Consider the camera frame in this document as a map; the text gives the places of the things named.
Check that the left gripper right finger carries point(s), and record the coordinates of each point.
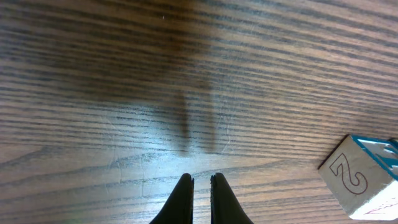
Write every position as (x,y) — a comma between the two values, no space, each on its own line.
(225,208)

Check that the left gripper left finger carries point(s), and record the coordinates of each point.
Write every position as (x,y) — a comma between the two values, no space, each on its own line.
(178,209)

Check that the white block red drawing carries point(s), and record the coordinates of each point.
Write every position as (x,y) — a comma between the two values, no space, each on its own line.
(361,173)

